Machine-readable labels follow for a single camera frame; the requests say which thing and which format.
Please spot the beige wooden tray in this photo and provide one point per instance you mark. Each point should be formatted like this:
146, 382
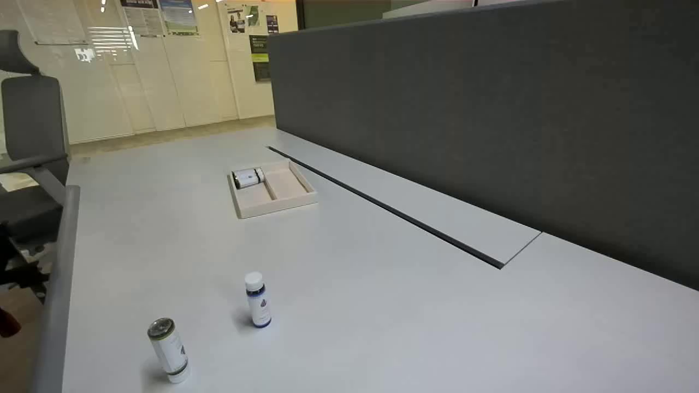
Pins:
276, 192

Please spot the white bottle with black cap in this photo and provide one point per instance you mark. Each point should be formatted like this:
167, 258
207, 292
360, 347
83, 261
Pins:
248, 177

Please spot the blue bottle with white cap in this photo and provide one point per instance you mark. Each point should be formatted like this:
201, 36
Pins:
258, 304

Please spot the white bottle with silver cap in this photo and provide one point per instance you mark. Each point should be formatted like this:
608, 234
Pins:
170, 351

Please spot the grey desk partition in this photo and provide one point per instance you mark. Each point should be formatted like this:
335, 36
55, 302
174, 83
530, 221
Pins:
491, 120

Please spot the grey office chair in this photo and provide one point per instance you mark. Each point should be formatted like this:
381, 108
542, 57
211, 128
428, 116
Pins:
33, 142

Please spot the white cabinet wall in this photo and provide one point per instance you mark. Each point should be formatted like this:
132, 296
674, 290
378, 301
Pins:
153, 82

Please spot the row of wall posters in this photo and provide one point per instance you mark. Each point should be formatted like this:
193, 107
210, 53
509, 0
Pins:
164, 16

